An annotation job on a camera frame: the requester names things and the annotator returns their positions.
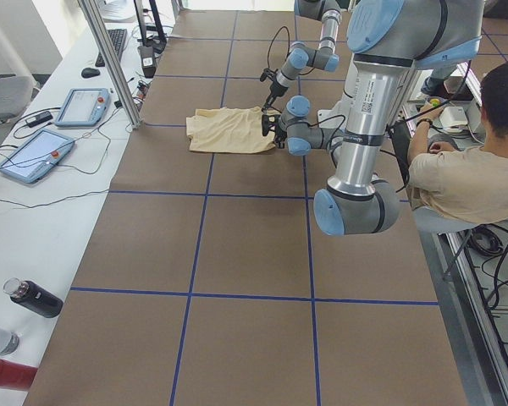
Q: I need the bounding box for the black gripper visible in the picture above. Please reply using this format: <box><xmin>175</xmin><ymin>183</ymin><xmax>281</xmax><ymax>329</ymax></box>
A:
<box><xmin>273</xmin><ymin>123</ymin><xmax>287</xmax><ymax>148</ymax></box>
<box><xmin>262</xmin><ymin>80</ymin><xmax>289</xmax><ymax>113</ymax></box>

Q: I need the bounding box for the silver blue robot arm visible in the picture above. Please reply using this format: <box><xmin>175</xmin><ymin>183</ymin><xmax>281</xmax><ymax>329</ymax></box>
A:
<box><xmin>262</xmin><ymin>1</ymin><xmax>484</xmax><ymax>236</ymax></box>
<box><xmin>260</xmin><ymin>0</ymin><xmax>342</xmax><ymax>112</ymax></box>

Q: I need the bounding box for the near blue teach pendant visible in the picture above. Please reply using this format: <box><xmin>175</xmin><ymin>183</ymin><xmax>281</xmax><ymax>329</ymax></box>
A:
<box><xmin>0</xmin><ymin>129</ymin><xmax>75</xmax><ymax>184</ymax></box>

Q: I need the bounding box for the far blue teach pendant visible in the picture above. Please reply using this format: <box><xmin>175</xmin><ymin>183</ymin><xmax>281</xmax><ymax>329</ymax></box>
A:
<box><xmin>54</xmin><ymin>88</ymin><xmax>110</xmax><ymax>127</ymax></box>

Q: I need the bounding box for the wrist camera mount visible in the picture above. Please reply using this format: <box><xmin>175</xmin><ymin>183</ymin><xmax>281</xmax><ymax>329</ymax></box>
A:
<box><xmin>262</xmin><ymin>113</ymin><xmax>280</xmax><ymax>137</ymax></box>
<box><xmin>259</xmin><ymin>68</ymin><xmax>278</xmax><ymax>82</ymax></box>

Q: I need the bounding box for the red bottle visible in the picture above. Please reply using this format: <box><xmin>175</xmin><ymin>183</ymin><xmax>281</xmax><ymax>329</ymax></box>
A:
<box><xmin>0</xmin><ymin>359</ymin><xmax>38</xmax><ymax>391</ymax></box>

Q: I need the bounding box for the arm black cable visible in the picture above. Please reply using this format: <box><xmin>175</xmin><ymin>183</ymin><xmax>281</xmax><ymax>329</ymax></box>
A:
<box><xmin>308</xmin><ymin>58</ymin><xmax>475</xmax><ymax>195</ymax></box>
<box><xmin>265</xmin><ymin>25</ymin><xmax>291</xmax><ymax>75</ymax></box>

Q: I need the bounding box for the aluminium frame post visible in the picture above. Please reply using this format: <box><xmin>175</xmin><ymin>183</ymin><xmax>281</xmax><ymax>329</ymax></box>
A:
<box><xmin>78</xmin><ymin>0</ymin><xmax>141</xmax><ymax>129</ymax></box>

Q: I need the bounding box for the seated person in beige shirt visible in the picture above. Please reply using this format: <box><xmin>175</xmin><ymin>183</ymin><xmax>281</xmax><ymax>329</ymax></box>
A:
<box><xmin>407</xmin><ymin>62</ymin><xmax>508</xmax><ymax>224</ymax></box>

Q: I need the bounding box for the blue teach pendant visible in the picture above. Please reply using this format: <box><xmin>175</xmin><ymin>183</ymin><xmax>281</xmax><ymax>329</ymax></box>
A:
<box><xmin>0</xmin><ymin>129</ymin><xmax>75</xmax><ymax>184</ymax></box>
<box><xmin>54</xmin><ymin>88</ymin><xmax>110</xmax><ymax>127</ymax></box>

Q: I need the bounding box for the cream long-sleeve graphic shirt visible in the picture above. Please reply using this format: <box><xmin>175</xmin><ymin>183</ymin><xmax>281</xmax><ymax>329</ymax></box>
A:
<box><xmin>185</xmin><ymin>107</ymin><xmax>275</xmax><ymax>154</ymax></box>

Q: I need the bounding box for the black water bottle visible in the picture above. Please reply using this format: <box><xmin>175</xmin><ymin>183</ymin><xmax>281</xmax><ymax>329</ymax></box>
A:
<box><xmin>3</xmin><ymin>277</ymin><xmax>64</xmax><ymax>318</ymax></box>

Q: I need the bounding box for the grey office chair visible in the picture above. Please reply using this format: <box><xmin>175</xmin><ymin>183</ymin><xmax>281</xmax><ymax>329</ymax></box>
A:
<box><xmin>0</xmin><ymin>76</ymin><xmax>33</xmax><ymax>122</ymax></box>

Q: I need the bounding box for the black monitor stand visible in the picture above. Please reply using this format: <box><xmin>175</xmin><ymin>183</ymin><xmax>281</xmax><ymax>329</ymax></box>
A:
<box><xmin>133</xmin><ymin>0</ymin><xmax>168</xmax><ymax>54</ymax></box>

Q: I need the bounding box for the black keyboard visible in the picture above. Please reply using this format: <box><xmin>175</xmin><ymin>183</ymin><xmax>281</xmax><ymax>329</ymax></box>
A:
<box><xmin>95</xmin><ymin>28</ymin><xmax>129</xmax><ymax>68</ymax></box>

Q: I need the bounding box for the black computer mouse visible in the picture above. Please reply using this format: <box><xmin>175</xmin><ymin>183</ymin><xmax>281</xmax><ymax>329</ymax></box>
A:
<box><xmin>80</xmin><ymin>67</ymin><xmax>101</xmax><ymax>79</ymax></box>

